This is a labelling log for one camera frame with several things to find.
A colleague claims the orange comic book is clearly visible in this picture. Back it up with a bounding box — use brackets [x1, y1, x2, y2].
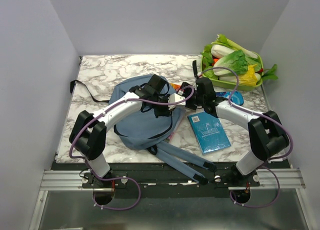
[170, 83, 181, 92]

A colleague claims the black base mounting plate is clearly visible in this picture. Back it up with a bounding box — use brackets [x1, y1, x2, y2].
[51, 160, 290, 199]

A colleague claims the green leafy lettuce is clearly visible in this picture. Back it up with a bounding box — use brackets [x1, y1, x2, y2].
[213, 50, 262, 76]

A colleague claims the yellow leafy vegetable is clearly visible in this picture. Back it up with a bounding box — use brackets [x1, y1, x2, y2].
[219, 64, 262, 87]

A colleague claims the bok choy stalk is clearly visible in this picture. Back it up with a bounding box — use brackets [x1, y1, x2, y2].
[211, 33, 258, 59]

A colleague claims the white napa cabbage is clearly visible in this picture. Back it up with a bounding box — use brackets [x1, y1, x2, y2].
[211, 44, 235, 59]

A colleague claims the aluminium rail frame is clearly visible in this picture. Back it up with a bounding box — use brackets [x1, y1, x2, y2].
[29, 167, 316, 230]

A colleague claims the blue student backpack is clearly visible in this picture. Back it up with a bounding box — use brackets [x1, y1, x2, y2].
[69, 60, 218, 185]

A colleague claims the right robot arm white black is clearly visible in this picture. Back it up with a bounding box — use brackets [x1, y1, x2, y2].
[179, 78, 290, 186]

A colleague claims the dark green spinach leaf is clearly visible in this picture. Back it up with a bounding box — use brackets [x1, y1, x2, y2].
[261, 64, 279, 82]

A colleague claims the designer fate flower book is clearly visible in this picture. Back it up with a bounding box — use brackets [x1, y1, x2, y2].
[165, 109, 186, 143]

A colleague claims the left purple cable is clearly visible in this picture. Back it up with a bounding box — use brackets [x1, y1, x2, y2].
[68, 86, 195, 211]

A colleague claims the blue plastic-wrapped book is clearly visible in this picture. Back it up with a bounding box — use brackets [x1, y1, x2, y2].
[187, 111, 231, 155]

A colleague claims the blue pencil case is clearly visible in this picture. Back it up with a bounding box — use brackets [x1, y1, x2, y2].
[216, 91, 244, 106]

